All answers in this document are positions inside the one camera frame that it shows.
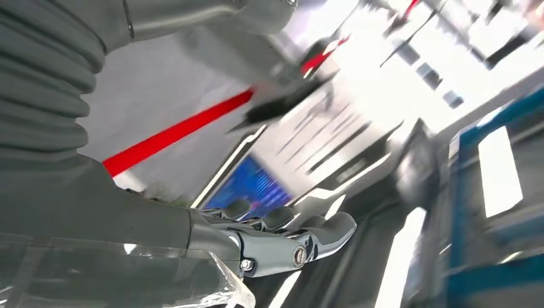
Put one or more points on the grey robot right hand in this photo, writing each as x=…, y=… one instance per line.
x=85, y=221

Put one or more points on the grey kiosk stand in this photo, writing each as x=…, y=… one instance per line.
x=255, y=187

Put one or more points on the blue framed cabinet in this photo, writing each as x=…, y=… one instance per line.
x=459, y=212

